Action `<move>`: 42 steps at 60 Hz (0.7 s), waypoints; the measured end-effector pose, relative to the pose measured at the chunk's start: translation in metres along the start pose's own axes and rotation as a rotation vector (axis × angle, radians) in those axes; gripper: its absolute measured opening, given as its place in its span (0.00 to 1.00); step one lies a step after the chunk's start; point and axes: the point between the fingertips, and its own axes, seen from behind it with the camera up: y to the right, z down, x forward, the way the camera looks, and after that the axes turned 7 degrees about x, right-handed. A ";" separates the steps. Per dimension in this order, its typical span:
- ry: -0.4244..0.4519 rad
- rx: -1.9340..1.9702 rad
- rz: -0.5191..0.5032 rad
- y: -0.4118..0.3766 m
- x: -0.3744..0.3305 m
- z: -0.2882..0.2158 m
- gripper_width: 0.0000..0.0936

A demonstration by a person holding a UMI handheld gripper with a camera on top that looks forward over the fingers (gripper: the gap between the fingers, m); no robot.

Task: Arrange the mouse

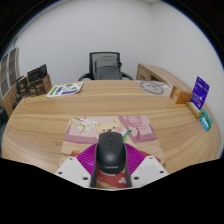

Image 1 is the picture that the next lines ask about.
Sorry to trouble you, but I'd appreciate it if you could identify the green packet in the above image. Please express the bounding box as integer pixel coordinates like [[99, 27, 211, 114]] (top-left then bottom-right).
[[201, 108, 214, 129]]

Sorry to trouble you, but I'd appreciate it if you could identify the small orange box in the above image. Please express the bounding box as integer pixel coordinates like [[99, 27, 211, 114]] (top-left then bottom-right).
[[169, 85, 194, 105]]

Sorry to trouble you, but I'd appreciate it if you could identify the black computer mouse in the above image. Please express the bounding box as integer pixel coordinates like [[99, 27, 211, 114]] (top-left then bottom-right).
[[95, 131, 128, 174]]

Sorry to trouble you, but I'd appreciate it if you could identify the tall brown carton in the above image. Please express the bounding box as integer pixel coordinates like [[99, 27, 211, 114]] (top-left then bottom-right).
[[15, 75, 29, 98]]

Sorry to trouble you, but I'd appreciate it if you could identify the wide brown carton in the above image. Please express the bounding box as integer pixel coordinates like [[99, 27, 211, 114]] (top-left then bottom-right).
[[26, 73, 53, 98]]

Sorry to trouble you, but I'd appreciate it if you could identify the purple card package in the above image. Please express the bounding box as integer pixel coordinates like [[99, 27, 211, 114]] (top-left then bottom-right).
[[190, 76, 211, 111]]

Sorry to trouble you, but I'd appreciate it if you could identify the round grey white disc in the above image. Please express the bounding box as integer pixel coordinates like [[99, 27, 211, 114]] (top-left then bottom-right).
[[138, 80, 168, 96]]

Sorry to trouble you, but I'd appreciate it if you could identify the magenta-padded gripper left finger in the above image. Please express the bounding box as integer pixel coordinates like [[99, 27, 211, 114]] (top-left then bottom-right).
[[54, 143, 101, 189]]

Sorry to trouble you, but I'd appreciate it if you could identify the wooden shelf unit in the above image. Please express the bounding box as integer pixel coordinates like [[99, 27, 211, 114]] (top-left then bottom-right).
[[0, 46, 21, 118]]

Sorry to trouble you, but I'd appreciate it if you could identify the black mesh office chair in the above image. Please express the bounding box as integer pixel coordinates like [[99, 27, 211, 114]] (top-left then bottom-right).
[[77, 51, 134, 82]]

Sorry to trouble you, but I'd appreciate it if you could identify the cartoon print mouse pad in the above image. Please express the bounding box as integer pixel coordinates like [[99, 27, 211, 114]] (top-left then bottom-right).
[[59, 115, 166, 190]]

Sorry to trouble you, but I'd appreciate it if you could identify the blue packet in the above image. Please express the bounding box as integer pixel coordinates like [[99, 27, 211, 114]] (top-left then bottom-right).
[[199, 116, 212, 132]]

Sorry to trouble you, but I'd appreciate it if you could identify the wooden side desk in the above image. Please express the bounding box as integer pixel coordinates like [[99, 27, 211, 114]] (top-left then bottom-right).
[[135, 63, 188, 91]]

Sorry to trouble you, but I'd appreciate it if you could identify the white printed leaflet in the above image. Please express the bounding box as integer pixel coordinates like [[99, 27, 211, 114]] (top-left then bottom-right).
[[45, 81, 85, 98]]

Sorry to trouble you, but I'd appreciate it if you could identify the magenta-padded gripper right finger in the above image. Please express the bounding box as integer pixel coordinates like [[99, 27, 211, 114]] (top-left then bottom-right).
[[123, 143, 169, 188]]

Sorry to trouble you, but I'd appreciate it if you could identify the black open box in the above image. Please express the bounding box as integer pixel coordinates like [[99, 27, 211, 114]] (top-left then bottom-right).
[[26, 63, 48, 83]]

